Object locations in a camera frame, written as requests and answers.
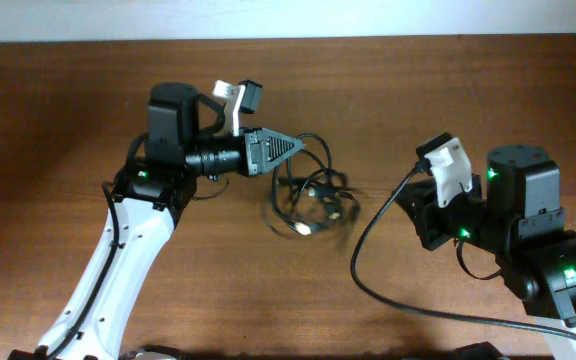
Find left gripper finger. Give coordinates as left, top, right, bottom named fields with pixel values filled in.
left=265, top=129, right=303, bottom=150
left=266, top=143, right=304, bottom=171

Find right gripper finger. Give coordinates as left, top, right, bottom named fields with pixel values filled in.
left=397, top=197, right=424, bottom=235
left=396, top=179, right=435, bottom=200

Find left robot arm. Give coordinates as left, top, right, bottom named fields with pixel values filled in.
left=9, top=81, right=304, bottom=359

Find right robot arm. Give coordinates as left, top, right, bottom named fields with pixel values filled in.
left=397, top=143, right=576, bottom=359

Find right camera cable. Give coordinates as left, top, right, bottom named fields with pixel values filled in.
left=349, top=160, right=576, bottom=359

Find camera cable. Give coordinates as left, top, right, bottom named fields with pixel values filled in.
left=42, top=180, right=121, bottom=359
left=349, top=160, right=576, bottom=359

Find left camera cable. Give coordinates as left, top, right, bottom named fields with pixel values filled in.
left=42, top=180, right=121, bottom=359

